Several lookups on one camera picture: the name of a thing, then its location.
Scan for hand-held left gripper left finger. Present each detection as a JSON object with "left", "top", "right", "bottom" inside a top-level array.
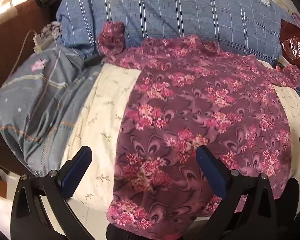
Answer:
[{"left": 10, "top": 145, "right": 93, "bottom": 240}]

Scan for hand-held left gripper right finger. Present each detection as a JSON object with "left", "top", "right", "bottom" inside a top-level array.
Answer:
[{"left": 182, "top": 145, "right": 277, "bottom": 240}]

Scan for purple floral garment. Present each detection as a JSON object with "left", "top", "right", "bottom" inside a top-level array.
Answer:
[{"left": 97, "top": 21, "right": 300, "bottom": 240}]

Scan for cream leaf-print pillow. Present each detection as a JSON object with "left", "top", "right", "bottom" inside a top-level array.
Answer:
[{"left": 61, "top": 59, "right": 300, "bottom": 212}]

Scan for grey patterned blanket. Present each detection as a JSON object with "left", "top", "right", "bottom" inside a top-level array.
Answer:
[{"left": 0, "top": 40, "right": 103, "bottom": 178}]

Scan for red plastic bag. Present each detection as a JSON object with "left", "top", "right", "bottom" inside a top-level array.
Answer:
[{"left": 280, "top": 19, "right": 300, "bottom": 68}]

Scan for black rectangular device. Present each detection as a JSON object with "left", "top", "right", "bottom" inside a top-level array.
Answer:
[{"left": 83, "top": 54, "right": 105, "bottom": 67}]

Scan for brown wooden headboard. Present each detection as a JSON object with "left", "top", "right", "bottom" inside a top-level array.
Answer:
[{"left": 0, "top": 0, "right": 58, "bottom": 100}]

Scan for crumpled grey white cloth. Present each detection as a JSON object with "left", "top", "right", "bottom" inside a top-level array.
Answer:
[{"left": 41, "top": 21, "right": 63, "bottom": 37}]

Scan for blue plaid quilt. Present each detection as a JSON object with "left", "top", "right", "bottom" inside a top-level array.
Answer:
[{"left": 55, "top": 0, "right": 294, "bottom": 67}]

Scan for white charger with cable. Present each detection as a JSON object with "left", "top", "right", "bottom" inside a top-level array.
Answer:
[{"left": 11, "top": 30, "right": 59, "bottom": 74}]

